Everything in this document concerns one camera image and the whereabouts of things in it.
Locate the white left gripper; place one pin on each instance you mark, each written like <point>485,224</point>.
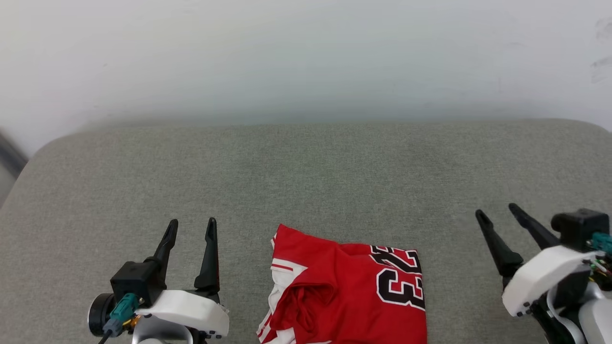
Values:
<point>191,310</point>

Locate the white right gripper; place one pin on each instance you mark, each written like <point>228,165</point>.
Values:
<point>540,277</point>

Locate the red Bulls basketball jersey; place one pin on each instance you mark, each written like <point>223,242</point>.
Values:
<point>344,291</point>

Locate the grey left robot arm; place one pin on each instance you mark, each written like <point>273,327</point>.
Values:
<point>160,332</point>

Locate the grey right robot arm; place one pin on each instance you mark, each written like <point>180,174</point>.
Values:
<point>595,320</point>

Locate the black round wrist disc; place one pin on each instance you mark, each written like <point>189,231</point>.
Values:
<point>98,313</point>

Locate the grey fabric sofa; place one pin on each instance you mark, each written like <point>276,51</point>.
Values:
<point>306,177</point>

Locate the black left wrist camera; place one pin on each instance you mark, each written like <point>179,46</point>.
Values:
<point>136,282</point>

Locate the teal right camera connector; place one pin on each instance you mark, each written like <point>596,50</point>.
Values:
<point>603,241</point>

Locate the teal camera connector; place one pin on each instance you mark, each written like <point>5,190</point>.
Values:
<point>603,241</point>
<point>122,310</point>

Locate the teal left camera connector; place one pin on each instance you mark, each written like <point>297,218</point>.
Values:
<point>122,310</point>

